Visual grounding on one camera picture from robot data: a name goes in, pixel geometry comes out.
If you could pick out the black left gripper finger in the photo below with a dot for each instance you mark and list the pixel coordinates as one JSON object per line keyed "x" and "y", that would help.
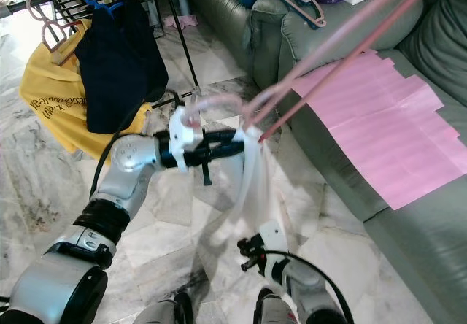
{"x": 228, "y": 150}
{"x": 228, "y": 137}

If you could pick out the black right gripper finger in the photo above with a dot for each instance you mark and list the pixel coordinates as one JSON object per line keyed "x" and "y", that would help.
{"x": 246, "y": 252}
{"x": 244, "y": 243}

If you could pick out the thin white garment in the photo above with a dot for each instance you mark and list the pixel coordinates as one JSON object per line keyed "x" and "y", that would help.
{"x": 252, "y": 193}

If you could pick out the pink plastic clothes hanger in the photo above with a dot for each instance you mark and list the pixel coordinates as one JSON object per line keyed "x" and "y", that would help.
{"x": 306, "y": 6}
{"x": 47, "y": 28}
{"x": 336, "y": 54}

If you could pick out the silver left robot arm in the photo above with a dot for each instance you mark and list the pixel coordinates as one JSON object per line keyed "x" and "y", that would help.
{"x": 128, "y": 163}

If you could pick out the robot right leg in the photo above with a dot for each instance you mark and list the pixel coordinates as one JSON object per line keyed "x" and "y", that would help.
{"x": 277, "y": 311}

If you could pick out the robot leg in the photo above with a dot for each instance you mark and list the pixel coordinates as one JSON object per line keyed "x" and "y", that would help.
{"x": 164, "y": 311}
{"x": 277, "y": 311}

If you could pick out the robot left leg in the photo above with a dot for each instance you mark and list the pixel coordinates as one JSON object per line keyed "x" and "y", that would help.
{"x": 164, "y": 311}

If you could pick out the navy garment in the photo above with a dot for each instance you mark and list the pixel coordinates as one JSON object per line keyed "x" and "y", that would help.
{"x": 113, "y": 68}

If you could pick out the leather sofa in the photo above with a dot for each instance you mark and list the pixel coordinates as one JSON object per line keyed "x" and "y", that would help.
{"x": 336, "y": 54}

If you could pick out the pink blanket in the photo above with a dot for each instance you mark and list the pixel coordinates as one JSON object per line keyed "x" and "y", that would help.
{"x": 379, "y": 134}

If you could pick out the yellow shirt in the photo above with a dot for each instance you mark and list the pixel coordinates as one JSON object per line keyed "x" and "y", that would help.
{"x": 51, "y": 98}

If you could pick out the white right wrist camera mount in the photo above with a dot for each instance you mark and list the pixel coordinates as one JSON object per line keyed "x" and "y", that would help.
{"x": 273, "y": 238}

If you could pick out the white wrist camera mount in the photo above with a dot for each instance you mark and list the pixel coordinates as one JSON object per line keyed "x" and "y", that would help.
{"x": 273, "y": 238}
{"x": 182, "y": 130}

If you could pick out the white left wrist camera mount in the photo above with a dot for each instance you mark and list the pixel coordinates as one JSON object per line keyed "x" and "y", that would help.
{"x": 182, "y": 130}

